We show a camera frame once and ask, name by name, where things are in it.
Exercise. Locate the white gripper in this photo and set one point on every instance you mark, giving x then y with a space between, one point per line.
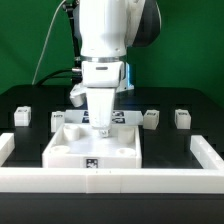
101 81

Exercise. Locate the white square tabletop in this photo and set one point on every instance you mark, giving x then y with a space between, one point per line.
80 146

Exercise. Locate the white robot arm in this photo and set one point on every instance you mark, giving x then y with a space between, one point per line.
107 28

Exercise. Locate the white U-shaped obstacle fence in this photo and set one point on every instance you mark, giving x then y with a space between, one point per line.
208 179

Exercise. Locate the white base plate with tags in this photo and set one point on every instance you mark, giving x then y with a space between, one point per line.
123 117

